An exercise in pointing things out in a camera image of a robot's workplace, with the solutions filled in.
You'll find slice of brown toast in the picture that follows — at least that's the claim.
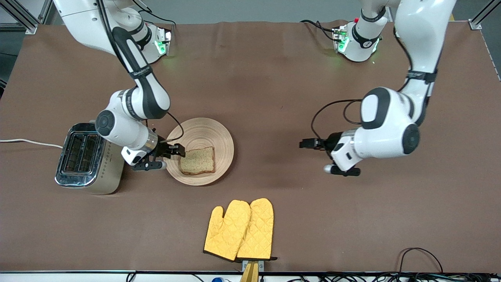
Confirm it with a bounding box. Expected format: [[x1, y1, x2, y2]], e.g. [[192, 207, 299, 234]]
[[179, 146, 216, 175]]

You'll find round wooden plate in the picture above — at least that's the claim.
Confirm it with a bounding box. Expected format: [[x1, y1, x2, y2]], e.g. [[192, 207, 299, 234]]
[[163, 117, 234, 186]]

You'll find brown table cover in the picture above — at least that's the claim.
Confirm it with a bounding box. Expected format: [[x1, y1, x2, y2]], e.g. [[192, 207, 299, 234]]
[[0, 20, 501, 273]]

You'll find silver two-slot toaster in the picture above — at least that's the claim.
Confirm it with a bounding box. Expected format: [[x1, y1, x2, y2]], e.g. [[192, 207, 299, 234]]
[[55, 123, 128, 195]]

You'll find yellow quilted oven mitt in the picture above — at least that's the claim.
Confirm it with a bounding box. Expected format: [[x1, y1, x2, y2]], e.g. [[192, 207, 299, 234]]
[[204, 200, 251, 262], [237, 198, 278, 261]]

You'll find wooden wedge piece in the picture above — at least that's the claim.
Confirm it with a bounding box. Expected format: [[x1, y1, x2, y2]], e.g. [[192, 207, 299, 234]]
[[240, 262, 260, 282]]

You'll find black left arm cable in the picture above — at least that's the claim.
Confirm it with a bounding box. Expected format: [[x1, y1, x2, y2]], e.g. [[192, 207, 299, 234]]
[[311, 99, 363, 140]]

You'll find black left base cable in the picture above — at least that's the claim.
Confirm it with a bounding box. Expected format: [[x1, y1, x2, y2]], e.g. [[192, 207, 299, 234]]
[[300, 20, 338, 42]]

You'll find black base cable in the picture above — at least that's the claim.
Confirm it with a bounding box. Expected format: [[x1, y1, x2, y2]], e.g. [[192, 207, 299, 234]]
[[133, 0, 177, 27], [300, 20, 338, 42]]

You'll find black cable bundle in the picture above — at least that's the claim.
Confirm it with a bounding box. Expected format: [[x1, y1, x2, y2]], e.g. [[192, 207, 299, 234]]
[[288, 272, 501, 282]]

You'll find black right base cable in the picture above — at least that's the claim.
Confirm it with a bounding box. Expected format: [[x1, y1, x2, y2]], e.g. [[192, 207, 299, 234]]
[[133, 0, 177, 27]]

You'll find black looped cable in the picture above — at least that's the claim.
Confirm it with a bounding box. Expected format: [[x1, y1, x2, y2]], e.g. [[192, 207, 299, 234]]
[[398, 248, 444, 275]]

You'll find white toaster power cord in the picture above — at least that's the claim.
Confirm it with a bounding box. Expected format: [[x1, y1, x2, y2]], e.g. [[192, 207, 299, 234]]
[[0, 138, 64, 149]]

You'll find white table edge rail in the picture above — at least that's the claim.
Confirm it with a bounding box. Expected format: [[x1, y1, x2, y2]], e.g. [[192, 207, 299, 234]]
[[0, 271, 501, 282]]

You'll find aluminium frame post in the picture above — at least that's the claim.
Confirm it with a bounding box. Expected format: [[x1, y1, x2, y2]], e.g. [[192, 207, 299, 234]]
[[469, 0, 501, 30], [0, 0, 54, 35]]

